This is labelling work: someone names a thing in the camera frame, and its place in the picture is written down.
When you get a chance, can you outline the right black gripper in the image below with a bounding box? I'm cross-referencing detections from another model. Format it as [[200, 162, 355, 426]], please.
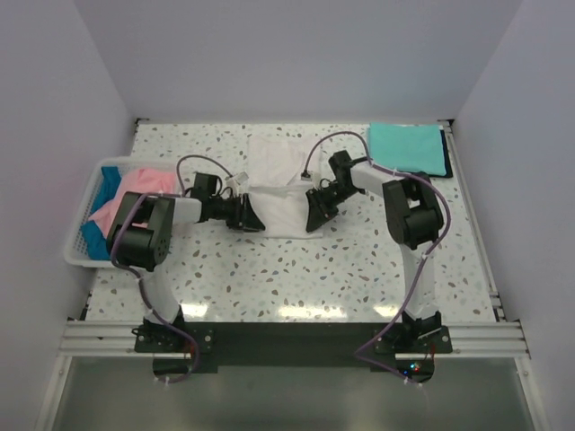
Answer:
[[306, 183, 360, 233]]

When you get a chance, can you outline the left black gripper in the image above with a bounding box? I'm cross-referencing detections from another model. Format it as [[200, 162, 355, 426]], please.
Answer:
[[208, 193, 264, 232]]

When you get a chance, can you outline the white t shirt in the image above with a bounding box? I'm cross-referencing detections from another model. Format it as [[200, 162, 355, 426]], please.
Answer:
[[247, 136, 323, 240]]

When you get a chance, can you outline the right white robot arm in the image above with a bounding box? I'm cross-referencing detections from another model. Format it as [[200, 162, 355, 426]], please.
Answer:
[[305, 151, 451, 353]]

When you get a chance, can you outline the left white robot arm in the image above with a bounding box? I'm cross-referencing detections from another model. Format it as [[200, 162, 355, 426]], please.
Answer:
[[106, 173, 266, 352]]

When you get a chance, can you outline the folded teal t shirt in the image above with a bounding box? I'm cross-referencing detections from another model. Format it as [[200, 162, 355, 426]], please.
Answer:
[[367, 123, 448, 177]]

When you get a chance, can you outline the pink t shirt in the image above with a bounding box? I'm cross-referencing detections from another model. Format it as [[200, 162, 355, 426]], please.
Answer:
[[89, 168, 176, 231]]

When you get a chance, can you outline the folded black t shirt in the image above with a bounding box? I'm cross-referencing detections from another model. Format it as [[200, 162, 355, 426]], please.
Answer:
[[404, 126, 453, 179]]

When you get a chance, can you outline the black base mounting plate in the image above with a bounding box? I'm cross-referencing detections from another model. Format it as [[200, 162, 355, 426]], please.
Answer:
[[131, 321, 453, 383]]

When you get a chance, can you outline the blue t shirt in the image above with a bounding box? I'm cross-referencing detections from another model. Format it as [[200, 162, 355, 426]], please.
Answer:
[[80, 166, 121, 260]]

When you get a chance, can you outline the white plastic basket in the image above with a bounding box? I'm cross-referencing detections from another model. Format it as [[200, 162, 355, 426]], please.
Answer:
[[63, 156, 175, 269]]

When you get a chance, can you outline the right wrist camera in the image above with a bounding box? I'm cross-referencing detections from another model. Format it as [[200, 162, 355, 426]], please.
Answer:
[[300, 170, 313, 181]]

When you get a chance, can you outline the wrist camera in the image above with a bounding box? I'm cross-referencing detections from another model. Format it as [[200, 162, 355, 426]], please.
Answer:
[[300, 170, 313, 181], [226, 172, 249, 188]]

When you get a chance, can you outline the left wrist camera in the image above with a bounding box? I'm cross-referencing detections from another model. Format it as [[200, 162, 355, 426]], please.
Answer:
[[226, 172, 249, 188]]

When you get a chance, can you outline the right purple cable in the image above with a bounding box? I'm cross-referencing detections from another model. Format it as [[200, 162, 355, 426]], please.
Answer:
[[300, 132, 453, 376]]

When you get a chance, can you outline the aluminium frame rail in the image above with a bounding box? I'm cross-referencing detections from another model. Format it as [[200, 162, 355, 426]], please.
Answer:
[[57, 321, 530, 358]]

